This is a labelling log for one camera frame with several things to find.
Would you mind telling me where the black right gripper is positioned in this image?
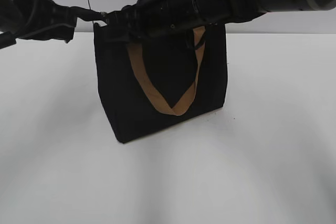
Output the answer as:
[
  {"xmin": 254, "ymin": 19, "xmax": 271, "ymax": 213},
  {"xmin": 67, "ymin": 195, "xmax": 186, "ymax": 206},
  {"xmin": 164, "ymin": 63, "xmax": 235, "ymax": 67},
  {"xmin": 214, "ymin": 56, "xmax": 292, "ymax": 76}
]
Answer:
[{"xmin": 103, "ymin": 0, "xmax": 210, "ymax": 42}]

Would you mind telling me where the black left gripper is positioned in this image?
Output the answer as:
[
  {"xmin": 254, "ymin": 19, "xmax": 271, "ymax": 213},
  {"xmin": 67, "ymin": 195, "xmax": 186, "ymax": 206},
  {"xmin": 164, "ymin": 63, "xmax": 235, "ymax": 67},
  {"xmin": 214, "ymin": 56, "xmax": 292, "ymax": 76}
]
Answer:
[{"xmin": 26, "ymin": 0, "xmax": 107, "ymax": 42}]

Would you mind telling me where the black tote bag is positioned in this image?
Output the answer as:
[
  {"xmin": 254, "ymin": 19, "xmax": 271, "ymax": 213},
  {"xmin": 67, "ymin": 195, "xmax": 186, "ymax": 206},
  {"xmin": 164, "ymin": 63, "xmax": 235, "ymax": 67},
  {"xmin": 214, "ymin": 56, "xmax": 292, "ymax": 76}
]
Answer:
[{"xmin": 94, "ymin": 24, "xmax": 227, "ymax": 143}]

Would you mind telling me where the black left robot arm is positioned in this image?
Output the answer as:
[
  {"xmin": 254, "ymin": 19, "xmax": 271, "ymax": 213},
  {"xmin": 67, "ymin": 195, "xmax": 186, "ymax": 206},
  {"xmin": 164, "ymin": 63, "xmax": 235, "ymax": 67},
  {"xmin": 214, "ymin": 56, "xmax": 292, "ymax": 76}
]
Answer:
[{"xmin": 1, "ymin": 0, "xmax": 107, "ymax": 49}]

